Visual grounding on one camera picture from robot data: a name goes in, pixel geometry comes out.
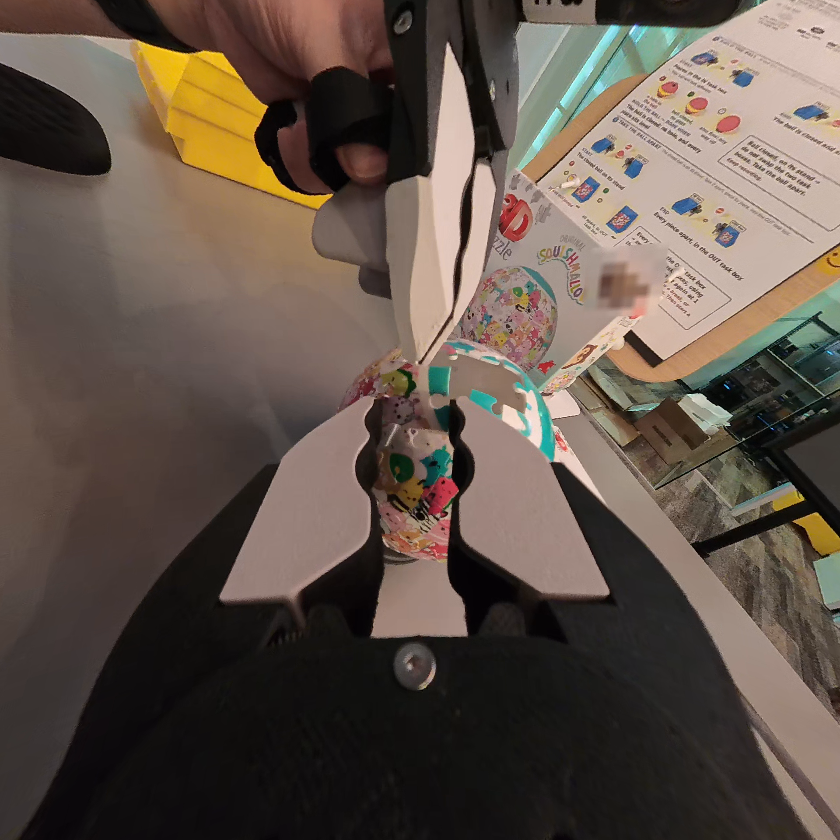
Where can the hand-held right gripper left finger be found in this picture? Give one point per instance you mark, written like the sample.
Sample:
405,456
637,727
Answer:
302,518

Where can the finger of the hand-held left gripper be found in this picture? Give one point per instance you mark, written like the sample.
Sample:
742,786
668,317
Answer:
484,210
426,249

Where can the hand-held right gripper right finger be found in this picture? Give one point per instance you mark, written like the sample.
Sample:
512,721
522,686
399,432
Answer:
531,525

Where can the colourful puzzle ball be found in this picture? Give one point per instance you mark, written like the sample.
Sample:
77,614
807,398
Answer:
420,485

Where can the person's left forearm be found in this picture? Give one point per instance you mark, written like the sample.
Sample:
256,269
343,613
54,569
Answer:
46,10

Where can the colourful puzzle box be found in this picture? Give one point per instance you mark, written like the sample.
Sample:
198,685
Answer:
525,308

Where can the person's left hand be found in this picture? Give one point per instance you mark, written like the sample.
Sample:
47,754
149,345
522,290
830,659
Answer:
275,46

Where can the brown cardboard box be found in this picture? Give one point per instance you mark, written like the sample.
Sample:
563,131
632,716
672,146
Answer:
669,430

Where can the yellow plastic bin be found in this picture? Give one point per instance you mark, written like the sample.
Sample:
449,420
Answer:
216,118

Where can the white box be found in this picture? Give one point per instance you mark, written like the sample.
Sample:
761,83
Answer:
705,410

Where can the black clip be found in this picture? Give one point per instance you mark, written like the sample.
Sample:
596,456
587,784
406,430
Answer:
643,348

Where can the printed instruction sheet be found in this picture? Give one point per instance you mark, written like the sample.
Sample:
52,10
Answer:
722,164

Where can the black wristband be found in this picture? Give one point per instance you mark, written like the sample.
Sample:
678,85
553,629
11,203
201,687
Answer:
141,23

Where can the yellow floor object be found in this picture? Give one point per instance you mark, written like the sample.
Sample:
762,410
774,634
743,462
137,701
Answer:
823,531

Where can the wooden board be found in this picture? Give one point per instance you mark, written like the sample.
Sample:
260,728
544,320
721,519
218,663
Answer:
754,321

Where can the black metal shelf rack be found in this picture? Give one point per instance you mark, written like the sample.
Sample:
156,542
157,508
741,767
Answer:
787,367

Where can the pale teal board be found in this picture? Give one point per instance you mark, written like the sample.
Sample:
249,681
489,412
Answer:
828,584

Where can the yellow smiley sticker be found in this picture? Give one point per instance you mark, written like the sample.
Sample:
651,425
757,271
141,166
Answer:
830,262

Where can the black chair armrest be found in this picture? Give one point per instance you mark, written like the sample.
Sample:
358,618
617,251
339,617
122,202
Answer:
46,124

